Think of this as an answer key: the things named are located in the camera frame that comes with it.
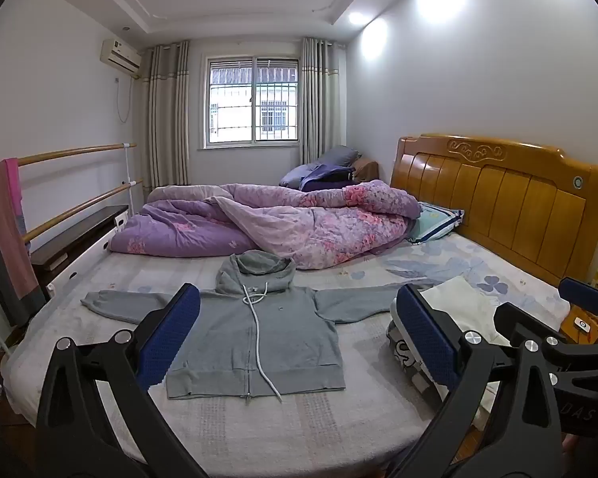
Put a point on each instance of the barred window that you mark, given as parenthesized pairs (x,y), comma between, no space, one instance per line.
(251,102)

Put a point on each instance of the folded white cloth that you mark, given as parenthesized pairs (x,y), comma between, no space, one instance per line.
(458,303)

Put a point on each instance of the ceiling spotlight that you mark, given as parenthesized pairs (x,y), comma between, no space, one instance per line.
(356,18)

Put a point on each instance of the white rail post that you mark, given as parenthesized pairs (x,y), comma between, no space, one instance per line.
(127,169)

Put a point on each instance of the grey zip hoodie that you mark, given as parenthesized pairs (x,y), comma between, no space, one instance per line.
(279,328)

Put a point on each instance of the blue striped pillow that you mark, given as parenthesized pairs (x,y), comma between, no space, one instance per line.
(436,221)

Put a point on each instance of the white air conditioner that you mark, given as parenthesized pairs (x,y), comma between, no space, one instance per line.
(120,55)

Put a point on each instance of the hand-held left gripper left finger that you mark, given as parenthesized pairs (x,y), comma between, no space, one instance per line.
(172,331)

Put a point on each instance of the pile of purple pillows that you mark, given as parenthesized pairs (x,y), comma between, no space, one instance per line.
(324,169)

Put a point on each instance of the pink towel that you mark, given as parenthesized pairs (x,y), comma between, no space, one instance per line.
(11,229)

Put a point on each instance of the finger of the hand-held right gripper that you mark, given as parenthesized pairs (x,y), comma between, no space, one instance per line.
(583,291)
(523,321)

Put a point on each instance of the grey striped curtain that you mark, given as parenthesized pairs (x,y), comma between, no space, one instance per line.
(167,119)
(321,99)

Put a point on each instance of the dark-topped white cabinet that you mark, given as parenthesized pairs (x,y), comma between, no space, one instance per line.
(79,239)

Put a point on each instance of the grey patterned folded cloth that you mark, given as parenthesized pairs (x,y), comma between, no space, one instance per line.
(403,353)

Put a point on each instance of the wooden rail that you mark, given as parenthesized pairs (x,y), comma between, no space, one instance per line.
(79,152)
(79,209)

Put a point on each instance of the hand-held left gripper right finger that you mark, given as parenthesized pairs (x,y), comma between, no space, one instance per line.
(426,338)

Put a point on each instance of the wooden nightstand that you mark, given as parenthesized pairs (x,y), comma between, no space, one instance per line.
(573,319)

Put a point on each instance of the bed with pale sheet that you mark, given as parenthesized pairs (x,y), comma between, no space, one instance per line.
(279,433)

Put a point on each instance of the purple floral quilt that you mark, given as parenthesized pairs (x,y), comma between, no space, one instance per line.
(304,224)

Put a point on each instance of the wooden headboard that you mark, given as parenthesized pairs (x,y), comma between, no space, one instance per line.
(503,194)

